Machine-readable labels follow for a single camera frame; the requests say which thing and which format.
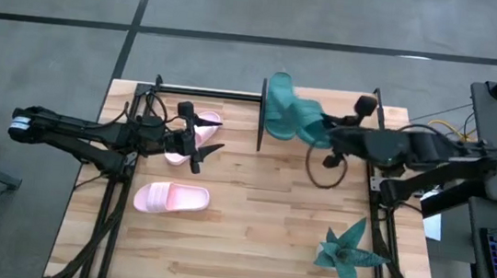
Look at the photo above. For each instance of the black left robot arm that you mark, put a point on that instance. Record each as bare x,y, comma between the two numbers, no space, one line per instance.
69,131

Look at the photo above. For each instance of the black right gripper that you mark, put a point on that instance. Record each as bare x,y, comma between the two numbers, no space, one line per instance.
363,144

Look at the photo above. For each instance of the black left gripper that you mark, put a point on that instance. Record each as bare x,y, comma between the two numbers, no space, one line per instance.
183,141

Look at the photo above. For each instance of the teal artificial plant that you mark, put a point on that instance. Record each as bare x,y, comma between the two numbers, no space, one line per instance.
343,253

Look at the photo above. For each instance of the wooden shelf with black frame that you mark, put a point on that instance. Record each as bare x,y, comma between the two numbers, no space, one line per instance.
262,112

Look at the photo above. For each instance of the pink rubber slide sandal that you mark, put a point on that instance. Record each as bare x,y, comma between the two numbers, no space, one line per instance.
168,197
206,133

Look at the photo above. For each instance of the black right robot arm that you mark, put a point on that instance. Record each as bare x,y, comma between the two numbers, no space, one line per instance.
437,152

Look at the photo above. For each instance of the small metal bracket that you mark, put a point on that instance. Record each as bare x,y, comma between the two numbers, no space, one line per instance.
375,184

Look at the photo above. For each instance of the white paper sheet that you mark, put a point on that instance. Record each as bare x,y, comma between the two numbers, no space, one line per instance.
433,223

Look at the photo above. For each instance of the green rubber slide sandal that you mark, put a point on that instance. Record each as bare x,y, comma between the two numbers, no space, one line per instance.
279,110
312,122

